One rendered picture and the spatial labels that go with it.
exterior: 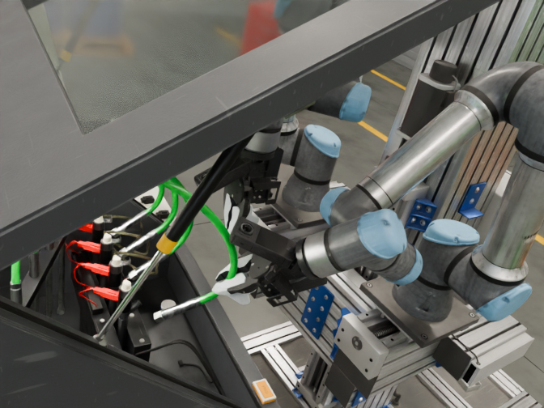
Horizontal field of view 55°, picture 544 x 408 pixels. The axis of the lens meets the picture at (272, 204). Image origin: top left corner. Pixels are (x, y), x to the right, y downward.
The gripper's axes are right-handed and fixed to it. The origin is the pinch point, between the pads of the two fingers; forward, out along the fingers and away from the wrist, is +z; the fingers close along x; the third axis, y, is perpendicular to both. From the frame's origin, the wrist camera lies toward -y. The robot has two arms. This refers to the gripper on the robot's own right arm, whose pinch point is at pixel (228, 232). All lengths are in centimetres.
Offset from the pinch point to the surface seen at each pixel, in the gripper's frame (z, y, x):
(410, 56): 106, 540, 496
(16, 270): 3.6, -39.5, 1.1
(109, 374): -6.4, -32.4, -33.2
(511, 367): 123, 193, 13
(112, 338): 24.6, -22.1, 0.3
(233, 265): -3.0, -5.6, -13.4
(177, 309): 8.8, -13.4, -10.2
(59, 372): -9, -38, -33
